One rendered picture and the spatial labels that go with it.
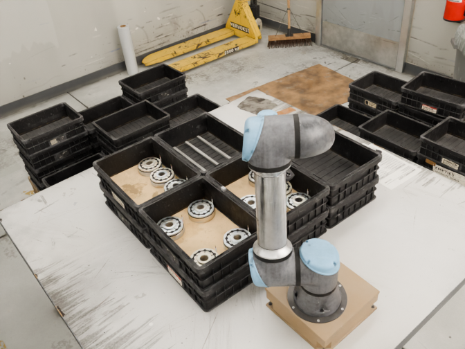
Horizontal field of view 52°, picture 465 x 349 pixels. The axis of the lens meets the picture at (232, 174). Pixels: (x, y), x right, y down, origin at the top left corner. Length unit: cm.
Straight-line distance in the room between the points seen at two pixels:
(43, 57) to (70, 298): 329
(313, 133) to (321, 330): 64
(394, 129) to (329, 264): 190
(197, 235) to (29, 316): 135
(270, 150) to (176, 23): 432
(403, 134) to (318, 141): 197
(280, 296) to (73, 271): 82
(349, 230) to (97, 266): 99
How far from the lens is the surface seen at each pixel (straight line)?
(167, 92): 344
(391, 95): 359
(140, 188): 203
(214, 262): 153
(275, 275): 142
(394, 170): 229
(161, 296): 177
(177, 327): 168
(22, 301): 296
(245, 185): 196
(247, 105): 276
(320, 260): 141
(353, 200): 198
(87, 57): 501
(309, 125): 120
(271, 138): 119
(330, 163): 208
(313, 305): 153
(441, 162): 276
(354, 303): 161
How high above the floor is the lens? 205
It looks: 37 degrees down
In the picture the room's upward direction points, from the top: 6 degrees counter-clockwise
